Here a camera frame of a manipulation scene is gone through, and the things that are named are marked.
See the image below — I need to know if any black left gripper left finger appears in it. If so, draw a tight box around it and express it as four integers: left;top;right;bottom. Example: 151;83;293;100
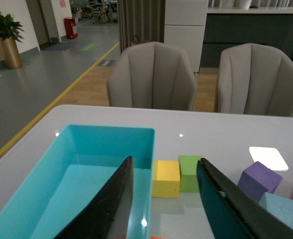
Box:
55;156;134;239

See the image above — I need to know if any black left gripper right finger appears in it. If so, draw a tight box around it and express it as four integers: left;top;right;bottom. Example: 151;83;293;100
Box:
196;158;293;239

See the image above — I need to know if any light blue foam block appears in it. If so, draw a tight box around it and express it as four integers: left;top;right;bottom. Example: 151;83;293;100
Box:
259;193;293;229

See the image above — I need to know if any purple foam block rear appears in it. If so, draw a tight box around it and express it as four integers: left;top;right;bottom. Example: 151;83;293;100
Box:
237;161;283;202

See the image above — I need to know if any green foam block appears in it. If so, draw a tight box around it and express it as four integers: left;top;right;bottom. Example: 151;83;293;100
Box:
178;155;203;193

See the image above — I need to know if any teal plastic bin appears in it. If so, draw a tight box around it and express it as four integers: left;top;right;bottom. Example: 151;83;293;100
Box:
0;125;155;239

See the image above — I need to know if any yellow foam block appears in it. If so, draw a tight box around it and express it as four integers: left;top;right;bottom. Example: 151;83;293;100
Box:
152;160;181;199

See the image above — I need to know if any grey chair right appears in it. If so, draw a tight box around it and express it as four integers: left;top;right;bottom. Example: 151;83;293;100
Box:
214;43;293;117

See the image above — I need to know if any grey chair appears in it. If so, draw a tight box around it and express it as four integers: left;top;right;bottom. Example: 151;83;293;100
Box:
214;43;293;117
106;42;197;111

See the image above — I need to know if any grey chair left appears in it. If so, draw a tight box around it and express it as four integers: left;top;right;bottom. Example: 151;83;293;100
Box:
106;42;197;111

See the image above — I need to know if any woven basket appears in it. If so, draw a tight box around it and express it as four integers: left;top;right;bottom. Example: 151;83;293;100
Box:
131;35;141;46

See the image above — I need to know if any dark grey counter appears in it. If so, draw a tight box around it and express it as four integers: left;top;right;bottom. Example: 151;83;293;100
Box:
200;8;293;68

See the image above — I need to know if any white cabinet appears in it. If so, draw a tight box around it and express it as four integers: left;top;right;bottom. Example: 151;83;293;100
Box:
164;0;208;73

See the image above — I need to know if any grey curtain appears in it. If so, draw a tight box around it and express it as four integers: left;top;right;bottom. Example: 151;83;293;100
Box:
117;0;166;52

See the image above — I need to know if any potted plant gold pot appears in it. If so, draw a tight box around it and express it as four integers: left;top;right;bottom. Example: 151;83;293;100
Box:
0;11;23;69

